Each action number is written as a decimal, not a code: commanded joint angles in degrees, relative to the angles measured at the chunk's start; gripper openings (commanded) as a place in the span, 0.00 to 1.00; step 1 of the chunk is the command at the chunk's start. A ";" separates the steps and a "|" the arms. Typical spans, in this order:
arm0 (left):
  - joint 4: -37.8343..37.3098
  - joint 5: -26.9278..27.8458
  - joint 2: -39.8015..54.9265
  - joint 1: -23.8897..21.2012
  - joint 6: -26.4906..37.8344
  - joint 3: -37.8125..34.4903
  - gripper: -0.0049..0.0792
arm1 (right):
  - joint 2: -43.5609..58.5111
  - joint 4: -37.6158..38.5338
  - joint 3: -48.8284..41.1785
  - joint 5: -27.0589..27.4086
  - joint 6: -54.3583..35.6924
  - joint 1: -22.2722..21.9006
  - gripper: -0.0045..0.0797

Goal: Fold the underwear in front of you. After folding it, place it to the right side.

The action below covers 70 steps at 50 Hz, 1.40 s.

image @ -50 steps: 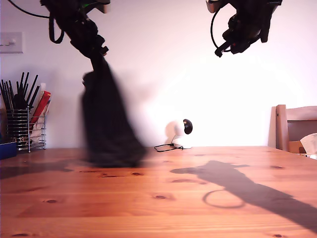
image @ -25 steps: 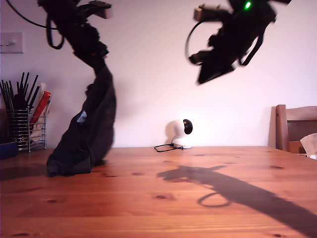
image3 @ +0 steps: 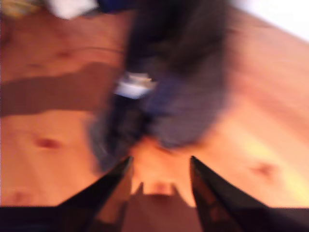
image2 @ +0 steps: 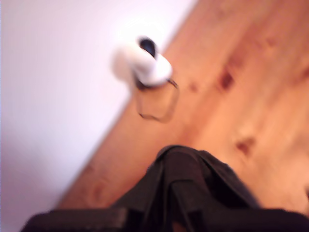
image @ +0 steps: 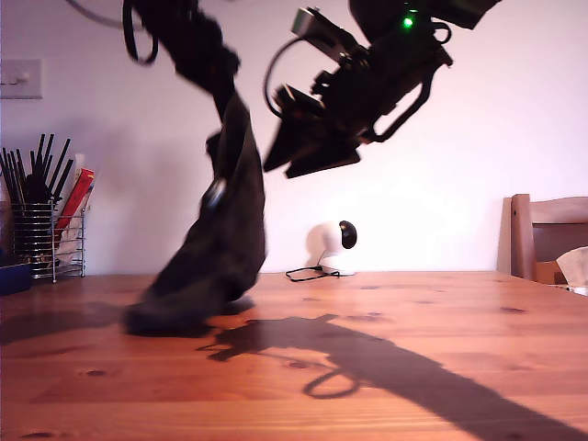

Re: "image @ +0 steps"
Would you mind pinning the white security camera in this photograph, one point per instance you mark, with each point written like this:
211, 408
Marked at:
331, 248

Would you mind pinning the wooden chair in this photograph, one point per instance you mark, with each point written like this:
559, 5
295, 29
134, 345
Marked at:
521, 239

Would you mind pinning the black chopstick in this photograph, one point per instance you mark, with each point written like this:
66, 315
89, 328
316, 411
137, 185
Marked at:
39, 151
11, 177
22, 177
65, 179
47, 154
59, 167

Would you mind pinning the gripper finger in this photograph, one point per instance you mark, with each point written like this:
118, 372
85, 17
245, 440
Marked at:
289, 142
326, 161

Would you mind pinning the white light switch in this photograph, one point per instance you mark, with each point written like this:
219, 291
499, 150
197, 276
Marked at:
20, 78

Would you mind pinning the red packet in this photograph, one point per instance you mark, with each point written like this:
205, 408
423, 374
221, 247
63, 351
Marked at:
78, 193

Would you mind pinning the blue box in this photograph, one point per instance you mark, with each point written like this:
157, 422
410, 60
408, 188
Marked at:
14, 280

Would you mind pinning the grey underwear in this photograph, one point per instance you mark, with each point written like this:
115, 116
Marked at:
229, 239

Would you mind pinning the white paper packet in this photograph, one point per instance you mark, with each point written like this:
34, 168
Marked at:
69, 243

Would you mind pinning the white tissue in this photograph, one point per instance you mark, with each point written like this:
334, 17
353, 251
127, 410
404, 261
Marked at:
574, 266

